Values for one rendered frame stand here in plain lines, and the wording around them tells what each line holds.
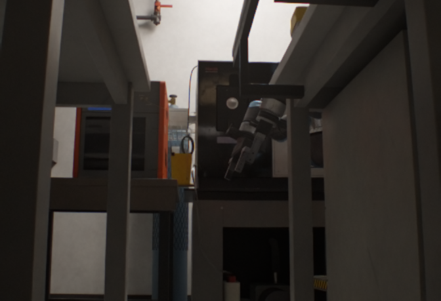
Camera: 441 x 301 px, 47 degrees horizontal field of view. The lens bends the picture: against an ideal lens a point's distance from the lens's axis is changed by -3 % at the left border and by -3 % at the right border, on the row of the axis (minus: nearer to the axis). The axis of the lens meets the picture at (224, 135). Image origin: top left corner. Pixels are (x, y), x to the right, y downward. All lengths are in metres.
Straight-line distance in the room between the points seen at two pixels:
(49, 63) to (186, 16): 3.65
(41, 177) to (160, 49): 3.58
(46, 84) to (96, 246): 3.34
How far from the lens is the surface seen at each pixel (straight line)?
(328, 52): 1.04
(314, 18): 0.98
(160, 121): 2.12
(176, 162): 2.72
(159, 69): 4.03
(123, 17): 0.98
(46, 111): 0.55
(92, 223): 3.87
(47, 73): 0.56
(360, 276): 1.10
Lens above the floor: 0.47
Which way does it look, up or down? 12 degrees up
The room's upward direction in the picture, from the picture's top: straight up
